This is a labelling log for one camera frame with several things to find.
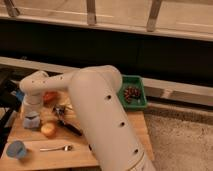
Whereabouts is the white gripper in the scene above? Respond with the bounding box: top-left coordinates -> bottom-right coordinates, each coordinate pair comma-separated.
22,94 -> 43,116

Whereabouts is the grey blue towel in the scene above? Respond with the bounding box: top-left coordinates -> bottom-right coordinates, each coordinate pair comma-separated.
23,111 -> 41,129

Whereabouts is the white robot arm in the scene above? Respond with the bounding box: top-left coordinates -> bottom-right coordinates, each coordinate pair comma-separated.
20,65 -> 156,171

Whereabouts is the orange bowl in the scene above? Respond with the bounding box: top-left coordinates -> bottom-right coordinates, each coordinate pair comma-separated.
43,91 -> 58,103

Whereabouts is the black chair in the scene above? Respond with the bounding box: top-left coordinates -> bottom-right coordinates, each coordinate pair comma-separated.
0,68 -> 21,155

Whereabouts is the yellow apple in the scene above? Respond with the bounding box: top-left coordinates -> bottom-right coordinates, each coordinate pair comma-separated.
41,122 -> 56,137

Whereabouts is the banana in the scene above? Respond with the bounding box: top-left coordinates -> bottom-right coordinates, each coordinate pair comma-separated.
60,96 -> 71,106

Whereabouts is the blue cup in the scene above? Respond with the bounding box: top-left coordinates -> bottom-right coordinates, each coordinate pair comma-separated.
6,140 -> 27,159

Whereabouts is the metal spoon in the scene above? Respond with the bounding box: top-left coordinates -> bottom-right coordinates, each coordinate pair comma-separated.
40,145 -> 73,152

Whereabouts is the green plastic tray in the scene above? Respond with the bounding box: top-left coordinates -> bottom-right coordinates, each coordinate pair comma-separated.
118,75 -> 147,110

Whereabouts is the red grape bunch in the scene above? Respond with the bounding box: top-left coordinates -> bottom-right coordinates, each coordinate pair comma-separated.
123,86 -> 141,103

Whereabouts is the black handled can opener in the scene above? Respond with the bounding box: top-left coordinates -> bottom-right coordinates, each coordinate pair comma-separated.
52,105 -> 82,136

